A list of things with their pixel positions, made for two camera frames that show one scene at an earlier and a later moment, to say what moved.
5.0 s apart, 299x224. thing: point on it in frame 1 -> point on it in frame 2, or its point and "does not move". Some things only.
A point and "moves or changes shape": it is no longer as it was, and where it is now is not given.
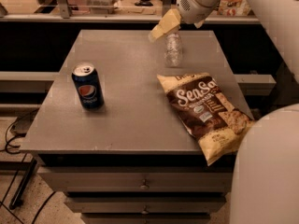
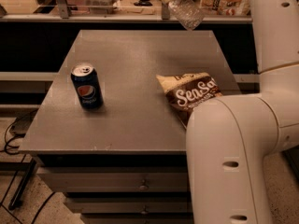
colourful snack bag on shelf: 234,4 does not move
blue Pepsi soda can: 88,86 does not move
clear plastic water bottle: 174,49 moves or changes shape
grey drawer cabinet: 110,137 does not move
